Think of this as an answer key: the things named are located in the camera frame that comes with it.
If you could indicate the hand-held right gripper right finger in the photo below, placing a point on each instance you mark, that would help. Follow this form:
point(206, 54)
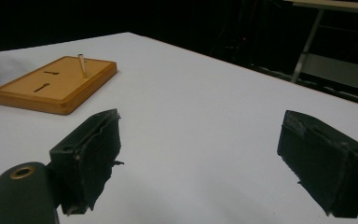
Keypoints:
point(323, 161)

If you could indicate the wooden frame stand peg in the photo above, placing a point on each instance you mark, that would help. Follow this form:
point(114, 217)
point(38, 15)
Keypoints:
point(82, 67)

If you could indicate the white table sheet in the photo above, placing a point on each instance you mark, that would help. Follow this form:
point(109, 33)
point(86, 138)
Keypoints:
point(199, 109)

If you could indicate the wooden picture frame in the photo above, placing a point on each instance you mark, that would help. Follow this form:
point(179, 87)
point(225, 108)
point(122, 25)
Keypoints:
point(59, 84)

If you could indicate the white metal desk frame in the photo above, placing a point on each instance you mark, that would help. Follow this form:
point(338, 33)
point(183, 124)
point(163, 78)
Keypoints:
point(338, 70)

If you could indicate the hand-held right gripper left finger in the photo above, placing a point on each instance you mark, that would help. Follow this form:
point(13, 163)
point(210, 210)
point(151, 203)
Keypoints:
point(87, 161)

